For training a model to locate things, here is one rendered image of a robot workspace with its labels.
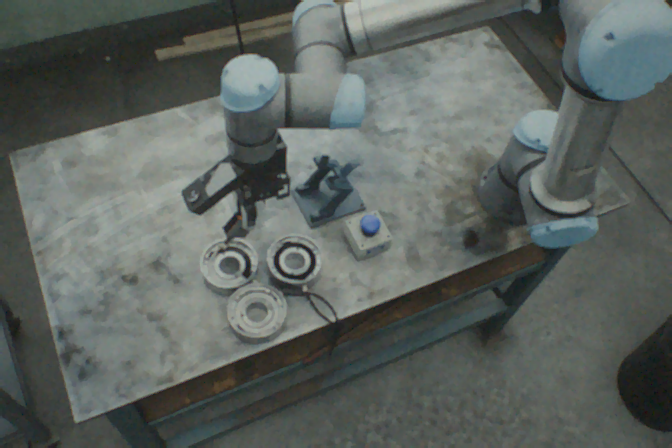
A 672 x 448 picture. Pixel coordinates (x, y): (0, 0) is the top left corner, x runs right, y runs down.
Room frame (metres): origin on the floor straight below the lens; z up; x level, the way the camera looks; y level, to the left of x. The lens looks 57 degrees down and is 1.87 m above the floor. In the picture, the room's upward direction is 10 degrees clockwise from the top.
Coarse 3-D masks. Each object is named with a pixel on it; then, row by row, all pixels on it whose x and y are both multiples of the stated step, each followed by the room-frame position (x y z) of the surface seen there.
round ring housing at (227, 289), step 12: (216, 240) 0.56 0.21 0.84; (240, 240) 0.57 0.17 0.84; (204, 252) 0.53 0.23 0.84; (228, 252) 0.55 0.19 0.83; (252, 252) 0.56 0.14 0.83; (204, 264) 0.52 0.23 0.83; (216, 264) 0.52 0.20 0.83; (240, 264) 0.53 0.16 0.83; (252, 264) 0.53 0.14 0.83; (204, 276) 0.49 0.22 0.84; (228, 276) 0.50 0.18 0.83; (252, 276) 0.50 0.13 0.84; (216, 288) 0.47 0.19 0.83; (228, 288) 0.47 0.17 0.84
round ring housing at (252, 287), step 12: (240, 288) 0.47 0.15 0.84; (252, 288) 0.48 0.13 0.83; (264, 288) 0.49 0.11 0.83; (252, 300) 0.46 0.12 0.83; (264, 300) 0.46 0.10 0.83; (276, 300) 0.47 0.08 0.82; (228, 312) 0.42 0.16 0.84; (252, 324) 0.42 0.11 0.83; (264, 324) 0.42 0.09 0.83; (276, 324) 0.42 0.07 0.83; (240, 336) 0.39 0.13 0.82; (252, 336) 0.39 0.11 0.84; (264, 336) 0.39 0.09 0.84
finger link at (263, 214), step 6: (258, 204) 0.55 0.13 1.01; (264, 204) 0.56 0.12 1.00; (258, 210) 0.55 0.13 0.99; (264, 210) 0.56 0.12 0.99; (270, 210) 0.56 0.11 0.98; (258, 216) 0.55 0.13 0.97; (264, 216) 0.56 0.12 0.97; (270, 216) 0.56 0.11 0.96; (246, 222) 0.53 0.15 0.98; (258, 222) 0.55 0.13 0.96; (246, 228) 0.54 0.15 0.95; (252, 228) 0.54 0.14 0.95
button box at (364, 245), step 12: (360, 216) 0.67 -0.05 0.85; (348, 228) 0.64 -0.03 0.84; (360, 228) 0.64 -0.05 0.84; (384, 228) 0.65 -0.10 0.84; (348, 240) 0.63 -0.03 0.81; (360, 240) 0.62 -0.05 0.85; (372, 240) 0.62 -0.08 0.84; (384, 240) 0.63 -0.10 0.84; (360, 252) 0.60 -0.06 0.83; (372, 252) 0.61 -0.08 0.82
